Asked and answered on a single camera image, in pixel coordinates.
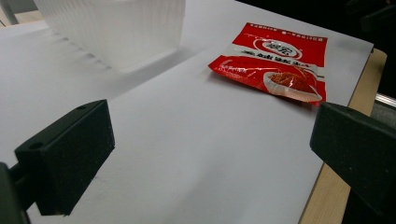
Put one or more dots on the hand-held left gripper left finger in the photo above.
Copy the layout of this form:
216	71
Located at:
67	158

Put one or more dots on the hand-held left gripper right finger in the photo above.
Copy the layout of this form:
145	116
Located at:
355	146

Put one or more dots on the red seasoning packet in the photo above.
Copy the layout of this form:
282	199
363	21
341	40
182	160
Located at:
274	62

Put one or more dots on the white ribbed plastic basket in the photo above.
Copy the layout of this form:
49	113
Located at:
115	29

